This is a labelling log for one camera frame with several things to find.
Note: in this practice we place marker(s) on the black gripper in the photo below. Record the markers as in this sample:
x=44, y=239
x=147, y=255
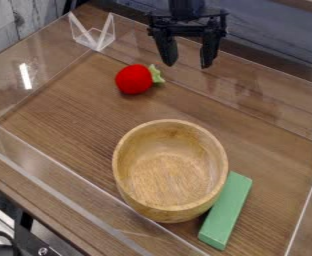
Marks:
x=208, y=23

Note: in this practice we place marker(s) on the red plush strawberry toy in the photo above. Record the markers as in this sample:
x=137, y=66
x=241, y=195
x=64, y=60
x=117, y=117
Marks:
x=136, y=78

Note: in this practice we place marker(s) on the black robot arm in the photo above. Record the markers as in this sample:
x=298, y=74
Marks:
x=184, y=8

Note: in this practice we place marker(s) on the wooden bowl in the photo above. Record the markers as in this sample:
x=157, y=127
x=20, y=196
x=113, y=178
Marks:
x=169, y=167

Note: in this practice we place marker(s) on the green rectangular block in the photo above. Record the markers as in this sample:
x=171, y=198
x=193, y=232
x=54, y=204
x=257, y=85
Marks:
x=223, y=215

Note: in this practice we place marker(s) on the clear acrylic corner bracket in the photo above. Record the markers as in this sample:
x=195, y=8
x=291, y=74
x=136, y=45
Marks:
x=93, y=38

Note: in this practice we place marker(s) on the clear acrylic enclosure wall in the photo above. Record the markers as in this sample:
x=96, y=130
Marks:
x=64, y=116

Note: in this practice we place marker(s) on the black metal table frame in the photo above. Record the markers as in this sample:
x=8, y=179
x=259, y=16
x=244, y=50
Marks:
x=29, y=243

